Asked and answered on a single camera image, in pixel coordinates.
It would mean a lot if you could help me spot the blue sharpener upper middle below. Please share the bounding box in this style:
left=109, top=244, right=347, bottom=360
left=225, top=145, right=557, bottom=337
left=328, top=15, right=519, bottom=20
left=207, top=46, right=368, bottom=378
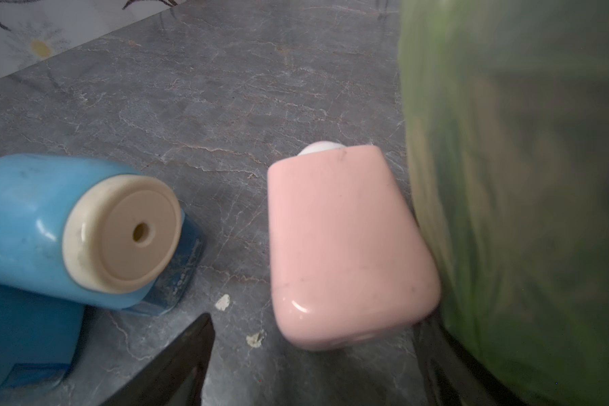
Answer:
left=0, top=154, right=206, bottom=316

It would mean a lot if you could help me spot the blue sharpener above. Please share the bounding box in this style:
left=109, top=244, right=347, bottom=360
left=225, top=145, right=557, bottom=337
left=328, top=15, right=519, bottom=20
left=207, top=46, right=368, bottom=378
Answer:
left=0, top=285, right=85, bottom=405
left=0, top=154, right=206, bottom=316

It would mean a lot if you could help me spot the blue sharpener lower middle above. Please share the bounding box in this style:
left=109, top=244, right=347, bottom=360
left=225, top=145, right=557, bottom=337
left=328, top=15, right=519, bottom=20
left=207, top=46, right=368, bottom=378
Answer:
left=0, top=285, right=85, bottom=405

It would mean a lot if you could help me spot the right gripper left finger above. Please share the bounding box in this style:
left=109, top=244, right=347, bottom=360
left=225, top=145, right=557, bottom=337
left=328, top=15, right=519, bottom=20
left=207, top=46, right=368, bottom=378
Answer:
left=103, top=313, right=216, bottom=405

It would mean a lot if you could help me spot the pink pencil sharpener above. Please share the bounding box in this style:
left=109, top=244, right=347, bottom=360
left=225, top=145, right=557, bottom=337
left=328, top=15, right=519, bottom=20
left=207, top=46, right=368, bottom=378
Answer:
left=267, top=141, right=442, bottom=351

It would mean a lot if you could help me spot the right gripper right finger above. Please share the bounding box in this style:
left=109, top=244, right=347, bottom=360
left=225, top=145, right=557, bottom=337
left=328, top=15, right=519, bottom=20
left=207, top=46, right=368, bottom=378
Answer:
left=413, top=316, right=524, bottom=405

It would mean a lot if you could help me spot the green bagged trash bin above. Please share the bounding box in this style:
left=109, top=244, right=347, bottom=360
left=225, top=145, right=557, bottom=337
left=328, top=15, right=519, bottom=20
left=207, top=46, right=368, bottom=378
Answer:
left=399, top=1, right=609, bottom=405

